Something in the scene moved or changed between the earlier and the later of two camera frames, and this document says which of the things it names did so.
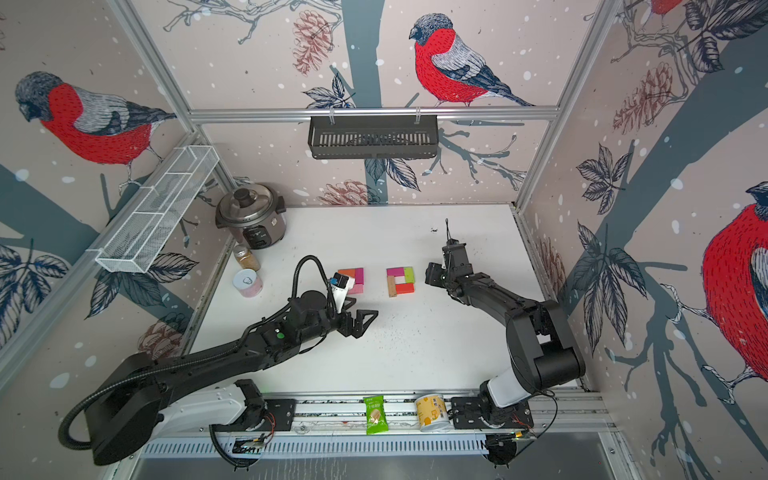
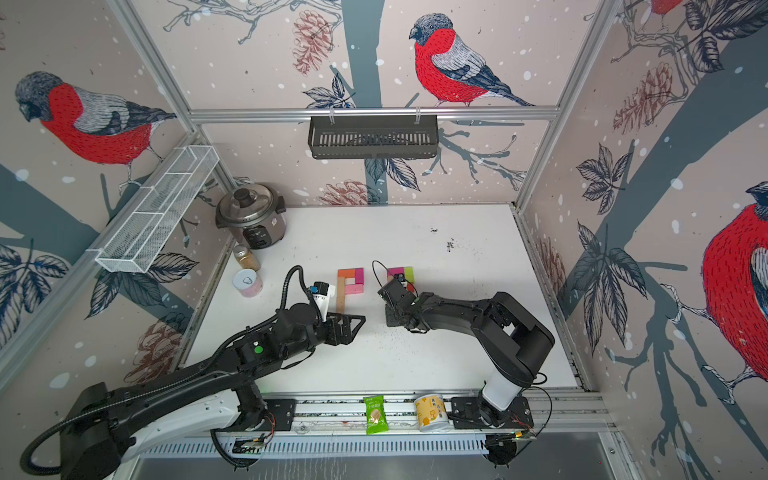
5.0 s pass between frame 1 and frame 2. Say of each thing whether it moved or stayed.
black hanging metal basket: stayed
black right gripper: moved
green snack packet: stayed
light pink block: stayed
